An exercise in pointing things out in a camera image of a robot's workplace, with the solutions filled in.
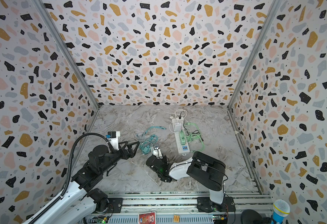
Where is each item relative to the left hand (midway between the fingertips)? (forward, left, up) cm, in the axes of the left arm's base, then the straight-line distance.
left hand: (134, 142), depth 72 cm
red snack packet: (-31, -7, -21) cm, 38 cm away
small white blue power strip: (-2, -11, -7) cm, 14 cm away
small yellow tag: (-31, -21, -22) cm, 43 cm away
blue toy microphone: (-31, -59, +3) cm, 67 cm away
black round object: (-31, -60, -25) cm, 72 cm away
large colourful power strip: (+6, -26, -21) cm, 34 cm away
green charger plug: (+12, -27, -16) cm, 33 cm away
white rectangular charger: (+23, -24, -19) cm, 38 cm away
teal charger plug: (+6, -3, -19) cm, 20 cm away
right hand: (+2, -8, -20) cm, 22 cm away
